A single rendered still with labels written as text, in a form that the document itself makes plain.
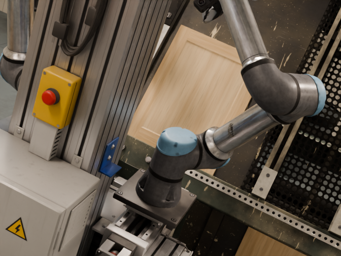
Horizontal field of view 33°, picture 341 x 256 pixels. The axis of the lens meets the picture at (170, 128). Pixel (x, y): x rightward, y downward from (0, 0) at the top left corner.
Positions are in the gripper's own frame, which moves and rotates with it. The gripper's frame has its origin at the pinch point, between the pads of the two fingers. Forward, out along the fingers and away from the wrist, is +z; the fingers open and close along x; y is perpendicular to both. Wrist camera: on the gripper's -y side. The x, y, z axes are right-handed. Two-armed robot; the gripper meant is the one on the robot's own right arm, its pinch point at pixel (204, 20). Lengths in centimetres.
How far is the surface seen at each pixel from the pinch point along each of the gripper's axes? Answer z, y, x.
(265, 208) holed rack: 57, 9, -61
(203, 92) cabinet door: 55, 21, -5
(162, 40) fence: 52, 21, 26
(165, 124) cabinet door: 66, 2, -5
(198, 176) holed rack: 64, -3, -33
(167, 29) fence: 50, 25, 29
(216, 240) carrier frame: 104, 7, -57
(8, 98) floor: 249, 21, 135
